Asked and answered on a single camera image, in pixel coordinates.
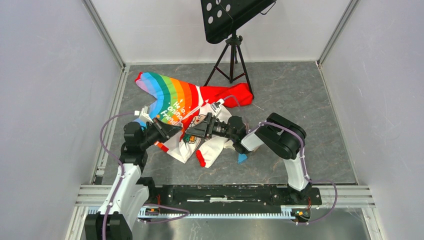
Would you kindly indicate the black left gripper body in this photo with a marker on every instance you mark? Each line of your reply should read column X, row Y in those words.
column 151, row 135

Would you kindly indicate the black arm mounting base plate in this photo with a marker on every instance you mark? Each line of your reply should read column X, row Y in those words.
column 232, row 198

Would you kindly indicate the blue triangular block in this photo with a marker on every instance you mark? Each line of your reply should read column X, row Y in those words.
column 241, row 158

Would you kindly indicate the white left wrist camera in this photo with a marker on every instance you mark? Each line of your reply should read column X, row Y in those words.
column 143, row 115

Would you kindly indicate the black music stand tripod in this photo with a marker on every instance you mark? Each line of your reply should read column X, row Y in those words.
column 221, row 20

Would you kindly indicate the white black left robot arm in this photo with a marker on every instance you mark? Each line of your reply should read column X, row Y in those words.
column 116, row 217

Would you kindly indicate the rainbow cartoon zip jacket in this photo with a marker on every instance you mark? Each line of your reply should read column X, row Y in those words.
column 186, row 104

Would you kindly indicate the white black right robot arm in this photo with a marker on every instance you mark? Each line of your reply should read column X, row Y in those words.
column 285, row 138

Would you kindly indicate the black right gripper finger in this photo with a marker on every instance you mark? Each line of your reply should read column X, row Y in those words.
column 197, row 132
column 200, row 122

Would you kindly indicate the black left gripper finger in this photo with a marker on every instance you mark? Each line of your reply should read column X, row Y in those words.
column 165, row 128
column 162, row 138

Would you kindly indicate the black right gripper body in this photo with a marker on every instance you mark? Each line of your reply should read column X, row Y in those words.
column 217, row 128

